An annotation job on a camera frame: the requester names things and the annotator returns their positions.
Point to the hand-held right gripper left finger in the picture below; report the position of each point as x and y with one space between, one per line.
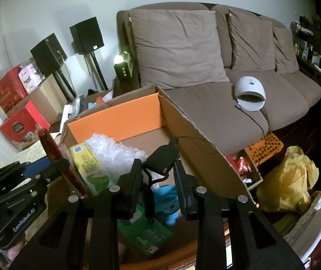
133 185

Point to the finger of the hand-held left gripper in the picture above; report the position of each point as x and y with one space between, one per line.
36 164
53 171

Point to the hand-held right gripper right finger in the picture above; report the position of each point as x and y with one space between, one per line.
184 191

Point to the blue collapsible funnel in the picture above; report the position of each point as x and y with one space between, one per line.
166 205

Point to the red slim stick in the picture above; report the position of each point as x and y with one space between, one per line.
52 146

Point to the green yellow toothpaste box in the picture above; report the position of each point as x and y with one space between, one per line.
87 163

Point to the white fluffy duster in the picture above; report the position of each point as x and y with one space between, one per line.
112 152

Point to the orange lined cardboard box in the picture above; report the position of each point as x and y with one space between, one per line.
126 121

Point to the red chocolate gift box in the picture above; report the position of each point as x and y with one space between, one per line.
22 126

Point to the plain brown cardboard box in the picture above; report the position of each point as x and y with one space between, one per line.
48 101

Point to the small box with red packets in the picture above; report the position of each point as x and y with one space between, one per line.
245 168

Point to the red flower print gift box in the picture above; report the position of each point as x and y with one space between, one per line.
10 90

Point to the pink tissue pack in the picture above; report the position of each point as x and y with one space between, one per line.
31 77

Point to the brown sofa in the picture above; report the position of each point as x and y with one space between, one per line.
205 104

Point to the orange plastic crate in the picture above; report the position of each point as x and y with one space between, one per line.
264 149

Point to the dark wooden side table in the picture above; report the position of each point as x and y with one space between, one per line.
126 88

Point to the yellow plastic bag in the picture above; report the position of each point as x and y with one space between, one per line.
287 180

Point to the black speaker on stand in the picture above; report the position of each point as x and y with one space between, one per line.
48 53
87 35

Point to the green lantern radio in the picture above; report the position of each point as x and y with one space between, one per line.
124 69

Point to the white dome lamp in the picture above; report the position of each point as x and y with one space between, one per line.
249 88

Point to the large brown cushion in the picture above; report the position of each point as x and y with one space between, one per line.
177 47

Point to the medium brown cushion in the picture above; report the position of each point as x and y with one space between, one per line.
250 42

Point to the small brown cushion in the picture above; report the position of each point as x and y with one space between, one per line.
285 52

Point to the cluttered dark shelf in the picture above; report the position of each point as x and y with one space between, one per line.
309 47

